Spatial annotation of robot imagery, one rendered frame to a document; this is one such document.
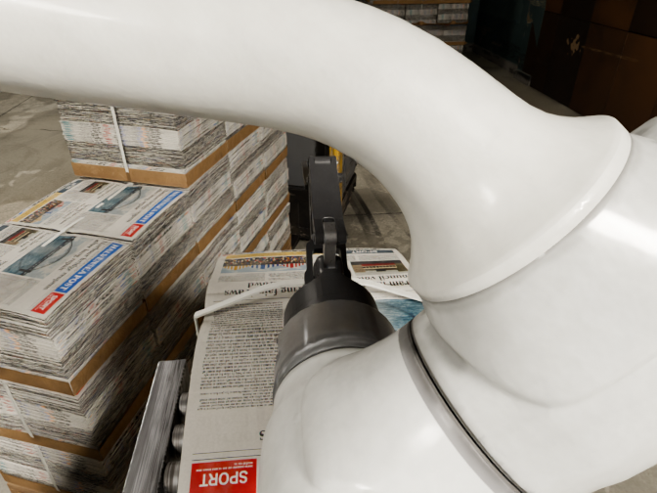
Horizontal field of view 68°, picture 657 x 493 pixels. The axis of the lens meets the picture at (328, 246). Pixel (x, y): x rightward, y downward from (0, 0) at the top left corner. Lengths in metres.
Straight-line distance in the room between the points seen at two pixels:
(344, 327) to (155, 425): 0.58
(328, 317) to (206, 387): 0.25
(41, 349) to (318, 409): 0.97
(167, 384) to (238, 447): 0.41
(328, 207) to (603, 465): 0.26
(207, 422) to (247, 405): 0.04
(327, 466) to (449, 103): 0.15
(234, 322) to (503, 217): 0.45
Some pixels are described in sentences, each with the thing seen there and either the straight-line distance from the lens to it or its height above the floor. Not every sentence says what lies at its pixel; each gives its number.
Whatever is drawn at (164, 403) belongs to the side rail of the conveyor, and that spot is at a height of 0.80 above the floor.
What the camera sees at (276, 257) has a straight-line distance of 0.75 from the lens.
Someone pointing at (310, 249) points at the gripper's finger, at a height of 1.21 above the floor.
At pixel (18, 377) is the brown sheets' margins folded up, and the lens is 1.30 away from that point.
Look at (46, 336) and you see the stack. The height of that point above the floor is 0.78.
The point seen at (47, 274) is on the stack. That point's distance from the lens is 1.22.
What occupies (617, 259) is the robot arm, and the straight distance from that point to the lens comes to 0.18.
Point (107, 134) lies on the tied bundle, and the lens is 1.54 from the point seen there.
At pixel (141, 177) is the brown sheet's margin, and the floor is 0.85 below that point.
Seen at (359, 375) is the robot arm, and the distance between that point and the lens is 0.24.
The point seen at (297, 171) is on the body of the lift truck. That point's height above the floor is 0.35.
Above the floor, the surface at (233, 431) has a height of 1.04.
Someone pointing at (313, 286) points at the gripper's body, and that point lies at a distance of 0.37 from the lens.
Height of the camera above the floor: 1.43
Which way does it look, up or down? 32 degrees down
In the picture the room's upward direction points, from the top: straight up
